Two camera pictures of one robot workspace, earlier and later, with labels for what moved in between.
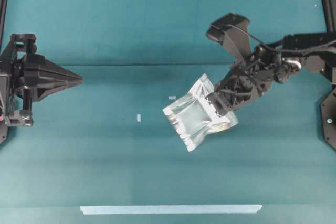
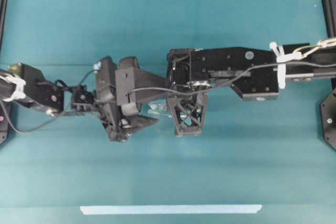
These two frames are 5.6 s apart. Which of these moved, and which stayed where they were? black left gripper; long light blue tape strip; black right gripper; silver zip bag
Moved: silver zip bag; black right gripper; black left gripper
Stayed: long light blue tape strip
